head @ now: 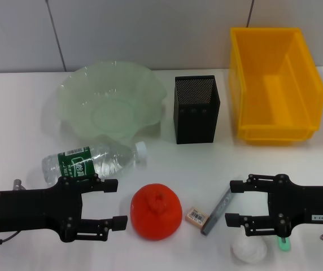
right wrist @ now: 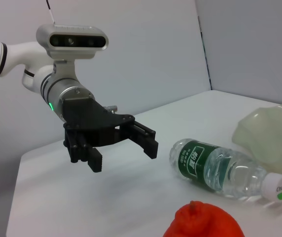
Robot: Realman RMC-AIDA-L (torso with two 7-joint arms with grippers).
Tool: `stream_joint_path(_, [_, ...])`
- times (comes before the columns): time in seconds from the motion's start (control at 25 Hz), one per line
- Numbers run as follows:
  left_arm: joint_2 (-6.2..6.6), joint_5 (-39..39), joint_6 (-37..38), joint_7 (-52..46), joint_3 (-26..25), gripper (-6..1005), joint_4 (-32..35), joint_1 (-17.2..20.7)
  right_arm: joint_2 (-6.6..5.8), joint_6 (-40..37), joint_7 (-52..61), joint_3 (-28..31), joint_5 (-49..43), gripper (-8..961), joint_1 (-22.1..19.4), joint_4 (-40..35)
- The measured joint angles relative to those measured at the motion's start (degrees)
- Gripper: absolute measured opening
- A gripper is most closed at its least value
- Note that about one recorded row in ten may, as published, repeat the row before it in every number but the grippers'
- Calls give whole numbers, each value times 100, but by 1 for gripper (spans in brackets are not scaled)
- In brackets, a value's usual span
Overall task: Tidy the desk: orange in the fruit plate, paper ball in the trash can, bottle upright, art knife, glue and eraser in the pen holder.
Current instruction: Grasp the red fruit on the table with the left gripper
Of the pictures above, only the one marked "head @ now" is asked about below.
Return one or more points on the beige eraser with barcode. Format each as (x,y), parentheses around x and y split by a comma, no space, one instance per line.
(196,216)

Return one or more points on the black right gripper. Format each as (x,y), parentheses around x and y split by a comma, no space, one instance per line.
(305,206)

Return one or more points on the green utility knife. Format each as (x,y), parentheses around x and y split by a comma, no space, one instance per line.
(284,245)

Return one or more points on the clear water bottle green label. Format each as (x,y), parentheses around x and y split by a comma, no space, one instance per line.
(76,162)

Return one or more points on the yellow plastic bin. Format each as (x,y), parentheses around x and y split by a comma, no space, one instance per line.
(277,93)

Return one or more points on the white paper ball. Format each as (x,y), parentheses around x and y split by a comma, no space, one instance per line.
(249,249)

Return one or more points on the green glass fruit plate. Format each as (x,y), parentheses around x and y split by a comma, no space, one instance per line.
(108,104)

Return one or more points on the grey marker pen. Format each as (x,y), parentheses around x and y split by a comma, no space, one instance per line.
(216,214)

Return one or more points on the black mesh pen holder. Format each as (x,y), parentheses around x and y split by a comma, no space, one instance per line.
(195,124)

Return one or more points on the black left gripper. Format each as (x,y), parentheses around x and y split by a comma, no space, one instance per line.
(37,209)

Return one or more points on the orange fruit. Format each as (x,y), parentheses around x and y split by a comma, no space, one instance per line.
(156,214)

